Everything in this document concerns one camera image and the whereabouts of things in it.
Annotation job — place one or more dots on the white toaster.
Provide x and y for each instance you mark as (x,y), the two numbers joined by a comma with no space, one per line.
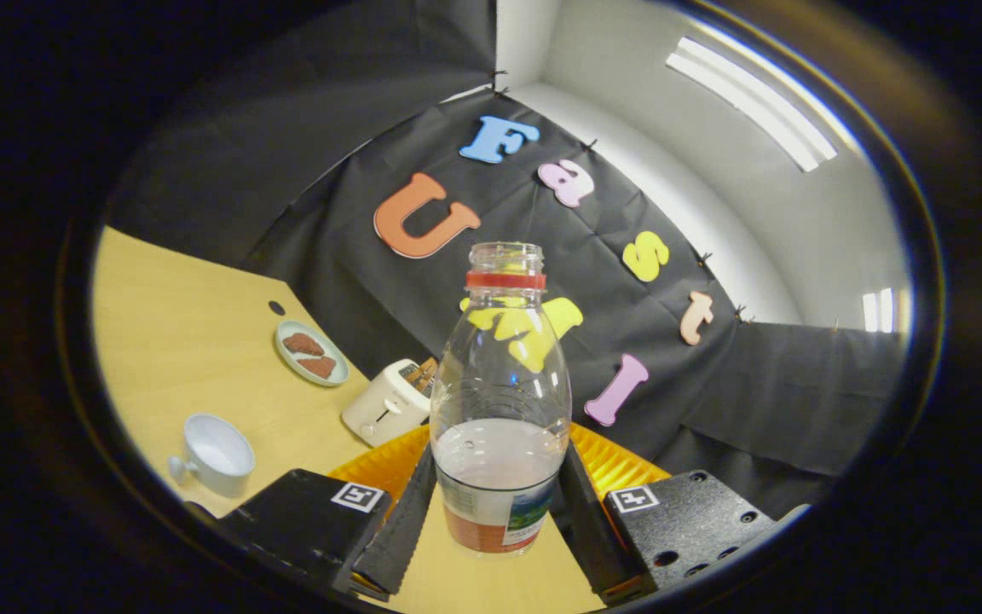
(380,409)

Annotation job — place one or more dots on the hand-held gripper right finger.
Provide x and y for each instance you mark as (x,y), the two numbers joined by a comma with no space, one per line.
(696,520)

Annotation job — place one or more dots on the pale green plate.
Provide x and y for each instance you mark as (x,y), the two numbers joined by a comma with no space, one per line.
(286,358)

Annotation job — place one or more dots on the black backdrop cloth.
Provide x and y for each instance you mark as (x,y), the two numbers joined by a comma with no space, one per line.
(355,128)

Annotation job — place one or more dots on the red meat slice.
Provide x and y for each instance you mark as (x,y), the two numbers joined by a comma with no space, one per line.
(319,367)
(303,344)

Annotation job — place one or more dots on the large ceiling light panel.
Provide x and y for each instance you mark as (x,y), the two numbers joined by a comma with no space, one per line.
(755,102)

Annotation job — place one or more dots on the small ceiling light panel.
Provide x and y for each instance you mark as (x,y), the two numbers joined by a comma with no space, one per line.
(879,309)

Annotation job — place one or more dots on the brown bread slice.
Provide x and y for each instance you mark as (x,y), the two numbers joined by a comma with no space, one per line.
(428,373)

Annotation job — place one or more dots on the clear plastic juice bottle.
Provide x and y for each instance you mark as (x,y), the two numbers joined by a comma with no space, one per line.
(499,477)

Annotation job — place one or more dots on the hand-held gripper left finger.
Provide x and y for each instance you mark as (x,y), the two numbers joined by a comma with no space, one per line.
(303,512)

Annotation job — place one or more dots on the wooden table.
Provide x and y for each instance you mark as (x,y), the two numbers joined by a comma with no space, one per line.
(184,341)

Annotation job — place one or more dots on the white cup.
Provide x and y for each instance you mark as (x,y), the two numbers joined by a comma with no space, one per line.
(218,484)

